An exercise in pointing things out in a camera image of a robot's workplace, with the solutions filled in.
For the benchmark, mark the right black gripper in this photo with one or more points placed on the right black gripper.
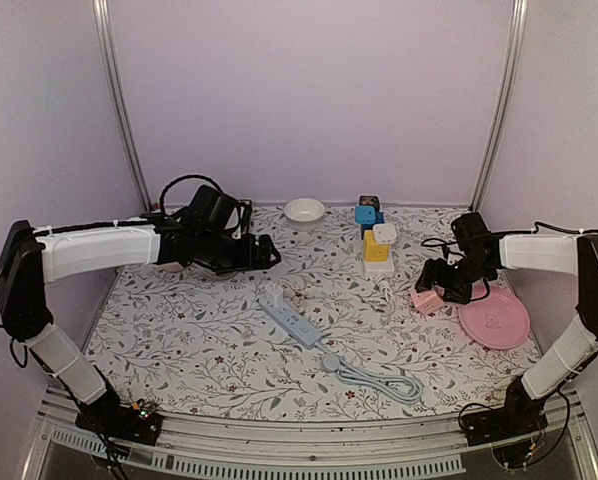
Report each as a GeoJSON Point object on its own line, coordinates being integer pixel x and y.
{"type": "Point", "coordinates": [440, 277]}

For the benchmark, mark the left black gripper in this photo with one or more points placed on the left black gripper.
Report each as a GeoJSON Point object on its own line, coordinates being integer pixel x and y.
{"type": "Point", "coordinates": [249, 260]}

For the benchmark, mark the pink cube socket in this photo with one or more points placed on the pink cube socket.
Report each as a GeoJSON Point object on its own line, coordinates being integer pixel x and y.
{"type": "Point", "coordinates": [426, 302]}

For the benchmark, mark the white charger plug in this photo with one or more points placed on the white charger plug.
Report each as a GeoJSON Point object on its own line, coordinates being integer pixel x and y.
{"type": "Point", "coordinates": [274, 294]}

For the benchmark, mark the white power strip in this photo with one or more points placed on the white power strip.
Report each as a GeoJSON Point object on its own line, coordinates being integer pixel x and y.
{"type": "Point", "coordinates": [386, 268]}

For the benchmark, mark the white travel adapter plug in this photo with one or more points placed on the white travel adapter plug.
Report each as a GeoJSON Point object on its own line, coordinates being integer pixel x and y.
{"type": "Point", "coordinates": [384, 233]}

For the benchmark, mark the grey-blue power strip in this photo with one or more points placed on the grey-blue power strip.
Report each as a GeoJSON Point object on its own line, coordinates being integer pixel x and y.
{"type": "Point", "coordinates": [292, 322]}

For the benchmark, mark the light blue adapter plug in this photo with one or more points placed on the light blue adapter plug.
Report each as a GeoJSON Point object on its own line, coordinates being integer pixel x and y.
{"type": "Point", "coordinates": [365, 215]}

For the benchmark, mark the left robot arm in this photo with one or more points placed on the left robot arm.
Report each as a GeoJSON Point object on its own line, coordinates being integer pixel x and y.
{"type": "Point", "coordinates": [31, 259]}

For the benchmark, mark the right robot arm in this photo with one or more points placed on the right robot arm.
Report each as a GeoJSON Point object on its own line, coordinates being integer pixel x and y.
{"type": "Point", "coordinates": [556, 275]}

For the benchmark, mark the yellow cube socket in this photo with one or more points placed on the yellow cube socket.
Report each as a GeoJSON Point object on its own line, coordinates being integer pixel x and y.
{"type": "Point", "coordinates": [372, 250]}

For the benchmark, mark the dark blue cube socket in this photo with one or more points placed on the dark blue cube socket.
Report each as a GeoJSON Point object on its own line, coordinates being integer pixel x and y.
{"type": "Point", "coordinates": [367, 225]}

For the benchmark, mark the dark patterned cube socket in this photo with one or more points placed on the dark patterned cube socket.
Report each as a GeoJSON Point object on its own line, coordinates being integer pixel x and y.
{"type": "Point", "coordinates": [369, 201]}

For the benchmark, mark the white bowl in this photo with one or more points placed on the white bowl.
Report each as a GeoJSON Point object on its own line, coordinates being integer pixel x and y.
{"type": "Point", "coordinates": [304, 210]}

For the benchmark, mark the pink plate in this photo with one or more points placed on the pink plate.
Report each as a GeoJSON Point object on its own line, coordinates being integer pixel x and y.
{"type": "Point", "coordinates": [500, 321]}

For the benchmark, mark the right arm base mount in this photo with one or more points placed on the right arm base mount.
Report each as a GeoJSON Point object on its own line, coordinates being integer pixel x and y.
{"type": "Point", "coordinates": [521, 437]}

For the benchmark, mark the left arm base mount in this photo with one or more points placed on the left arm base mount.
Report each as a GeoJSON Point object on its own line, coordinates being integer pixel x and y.
{"type": "Point", "coordinates": [112, 420]}

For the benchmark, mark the right aluminium frame post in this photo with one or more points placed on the right aluminium frame post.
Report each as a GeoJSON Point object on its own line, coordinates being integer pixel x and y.
{"type": "Point", "coordinates": [512, 57]}

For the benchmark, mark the aluminium frame post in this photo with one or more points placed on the aluminium frame post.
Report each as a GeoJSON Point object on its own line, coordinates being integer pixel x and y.
{"type": "Point", "coordinates": [512, 57]}
{"type": "Point", "coordinates": [111, 67]}

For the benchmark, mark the front aluminium rail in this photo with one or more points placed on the front aluminium rail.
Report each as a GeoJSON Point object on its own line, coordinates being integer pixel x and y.
{"type": "Point", "coordinates": [417, 448]}

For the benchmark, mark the left aluminium frame post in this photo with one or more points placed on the left aluminium frame post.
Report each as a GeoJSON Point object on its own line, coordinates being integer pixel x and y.
{"type": "Point", "coordinates": [111, 67]}

